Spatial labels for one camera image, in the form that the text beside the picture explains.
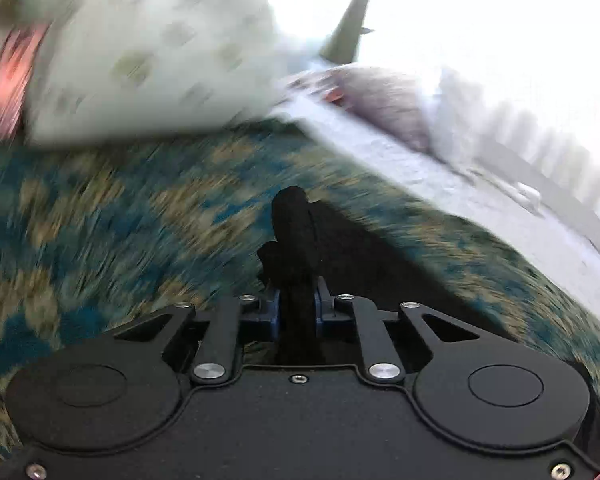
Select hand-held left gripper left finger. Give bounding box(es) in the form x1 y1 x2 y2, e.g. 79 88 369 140
112 282 282 389

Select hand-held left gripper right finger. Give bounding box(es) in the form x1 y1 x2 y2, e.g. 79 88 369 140
314 277 481 387

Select black pants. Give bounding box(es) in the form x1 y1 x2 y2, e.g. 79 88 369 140
257 186 598 416

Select teal paisley blanket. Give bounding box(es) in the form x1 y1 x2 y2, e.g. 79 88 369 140
0 117 600 468

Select white bed sheet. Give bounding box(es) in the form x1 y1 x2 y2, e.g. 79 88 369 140
270 97 600 283

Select floral pillow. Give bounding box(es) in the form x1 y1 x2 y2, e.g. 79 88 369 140
285 66 437 155

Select small white cloth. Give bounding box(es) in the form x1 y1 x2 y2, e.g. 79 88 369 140
510 180 548 211

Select grey bed headboard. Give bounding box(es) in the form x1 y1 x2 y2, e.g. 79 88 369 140
472 139 600 243

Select green print white pillow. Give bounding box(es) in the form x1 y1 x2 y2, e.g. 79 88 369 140
17 0 287 149

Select white sheer curtain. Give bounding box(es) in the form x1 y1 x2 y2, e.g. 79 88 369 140
275 0 600 226

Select green curtain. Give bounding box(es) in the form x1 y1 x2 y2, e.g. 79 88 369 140
320 0 380 64

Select pink cloth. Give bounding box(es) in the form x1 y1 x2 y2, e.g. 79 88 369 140
0 22 51 136

